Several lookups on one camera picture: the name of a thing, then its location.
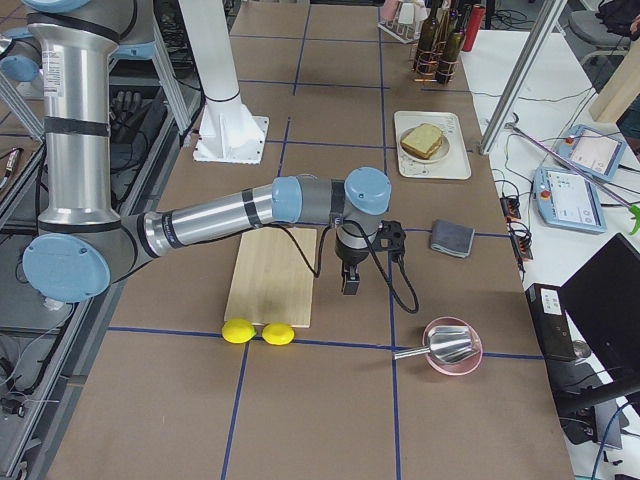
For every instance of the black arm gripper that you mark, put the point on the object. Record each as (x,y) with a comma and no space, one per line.
(349,259)

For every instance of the white bear tray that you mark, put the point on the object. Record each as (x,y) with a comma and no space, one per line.
(454,166)

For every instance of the white round plate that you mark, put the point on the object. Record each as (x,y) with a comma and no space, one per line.
(439,155)

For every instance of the bread slice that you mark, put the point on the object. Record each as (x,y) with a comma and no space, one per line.
(420,148)
(424,131)

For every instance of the yellow lemon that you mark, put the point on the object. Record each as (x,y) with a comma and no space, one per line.
(278,334)
(238,331)

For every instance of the pink bowl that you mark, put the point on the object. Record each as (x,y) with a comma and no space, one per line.
(464,367)

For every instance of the aluminium frame post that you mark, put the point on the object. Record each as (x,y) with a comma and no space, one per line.
(542,28)

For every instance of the metal scoop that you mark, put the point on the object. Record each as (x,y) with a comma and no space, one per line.
(446,344)

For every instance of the dark wine bottle upper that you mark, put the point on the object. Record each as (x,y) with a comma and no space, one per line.
(428,41)

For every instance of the white wire rack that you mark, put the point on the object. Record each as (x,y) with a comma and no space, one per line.
(403,19)

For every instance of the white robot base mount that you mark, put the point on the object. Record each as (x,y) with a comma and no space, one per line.
(228,132)

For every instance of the copper wire bottle rack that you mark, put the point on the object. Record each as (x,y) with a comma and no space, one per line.
(432,66)

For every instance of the red bottle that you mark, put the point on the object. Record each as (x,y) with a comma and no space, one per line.
(476,16)

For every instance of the dark wine bottle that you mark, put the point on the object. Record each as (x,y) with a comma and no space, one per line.
(428,41)
(452,48)

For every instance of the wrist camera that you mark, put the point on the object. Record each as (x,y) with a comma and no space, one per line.
(391,239)

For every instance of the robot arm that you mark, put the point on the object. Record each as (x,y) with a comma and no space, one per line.
(83,244)

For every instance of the wooden cutting board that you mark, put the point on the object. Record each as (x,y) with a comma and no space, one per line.
(271,282)

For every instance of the teach pendant far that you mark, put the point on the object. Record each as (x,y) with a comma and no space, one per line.
(594,152)

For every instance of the teach pendant near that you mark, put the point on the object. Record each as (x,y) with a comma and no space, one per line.
(566,200)

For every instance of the black monitor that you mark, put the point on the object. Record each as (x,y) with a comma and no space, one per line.
(602,300)

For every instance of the dark wine bottle lower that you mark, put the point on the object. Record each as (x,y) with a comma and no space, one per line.
(452,48)

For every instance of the teach pendant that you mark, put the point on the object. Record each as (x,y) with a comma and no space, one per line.
(566,200)
(594,152)

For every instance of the grey folded cloth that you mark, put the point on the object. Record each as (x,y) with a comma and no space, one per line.
(452,239)

